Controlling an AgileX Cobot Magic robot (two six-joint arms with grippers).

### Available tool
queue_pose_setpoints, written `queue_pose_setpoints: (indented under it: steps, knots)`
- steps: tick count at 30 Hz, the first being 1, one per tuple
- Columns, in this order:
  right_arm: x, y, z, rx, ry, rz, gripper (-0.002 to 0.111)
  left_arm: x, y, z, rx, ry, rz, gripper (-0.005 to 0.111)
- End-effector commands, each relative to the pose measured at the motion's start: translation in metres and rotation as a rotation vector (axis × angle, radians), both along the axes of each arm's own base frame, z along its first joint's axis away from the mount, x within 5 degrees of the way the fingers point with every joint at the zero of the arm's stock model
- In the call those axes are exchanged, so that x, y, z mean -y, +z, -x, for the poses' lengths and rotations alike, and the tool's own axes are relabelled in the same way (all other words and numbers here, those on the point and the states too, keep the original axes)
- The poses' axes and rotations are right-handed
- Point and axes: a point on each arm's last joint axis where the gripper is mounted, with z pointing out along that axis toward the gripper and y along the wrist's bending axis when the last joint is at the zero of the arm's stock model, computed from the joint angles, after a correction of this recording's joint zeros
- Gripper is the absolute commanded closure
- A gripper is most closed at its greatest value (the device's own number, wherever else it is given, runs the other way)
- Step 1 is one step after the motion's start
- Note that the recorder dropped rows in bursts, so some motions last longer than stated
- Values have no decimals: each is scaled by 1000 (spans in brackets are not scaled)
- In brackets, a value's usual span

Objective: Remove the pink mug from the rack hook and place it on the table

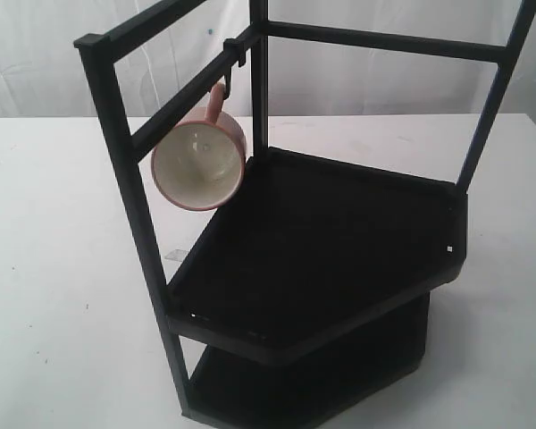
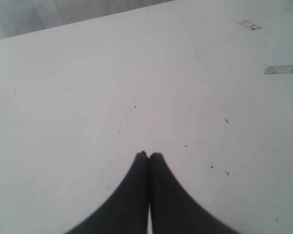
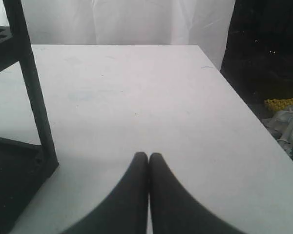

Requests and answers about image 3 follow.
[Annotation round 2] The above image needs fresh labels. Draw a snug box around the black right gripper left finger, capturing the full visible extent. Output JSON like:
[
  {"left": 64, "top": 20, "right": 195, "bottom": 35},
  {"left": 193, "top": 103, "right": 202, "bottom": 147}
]
[{"left": 63, "top": 152, "right": 148, "bottom": 234}]

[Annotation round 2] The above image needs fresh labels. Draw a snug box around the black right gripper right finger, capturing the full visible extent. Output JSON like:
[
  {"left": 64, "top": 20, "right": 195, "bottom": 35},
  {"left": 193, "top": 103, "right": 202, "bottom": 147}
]
[{"left": 149, "top": 153, "right": 232, "bottom": 234}]

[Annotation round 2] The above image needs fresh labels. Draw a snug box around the black metal shelf rack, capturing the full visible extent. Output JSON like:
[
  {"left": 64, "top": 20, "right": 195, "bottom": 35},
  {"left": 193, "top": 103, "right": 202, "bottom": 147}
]
[{"left": 0, "top": 0, "right": 59, "bottom": 234}]

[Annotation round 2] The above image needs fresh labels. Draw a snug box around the white crumpled plastic pile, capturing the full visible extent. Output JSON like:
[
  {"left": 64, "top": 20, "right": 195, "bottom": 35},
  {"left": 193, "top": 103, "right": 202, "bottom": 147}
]
[{"left": 262, "top": 105, "right": 293, "bottom": 157}]

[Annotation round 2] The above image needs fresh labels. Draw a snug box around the yellow knitted cloth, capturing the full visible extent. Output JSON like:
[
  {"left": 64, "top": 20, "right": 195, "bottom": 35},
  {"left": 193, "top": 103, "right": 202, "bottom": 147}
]
[{"left": 264, "top": 98, "right": 293, "bottom": 112}]

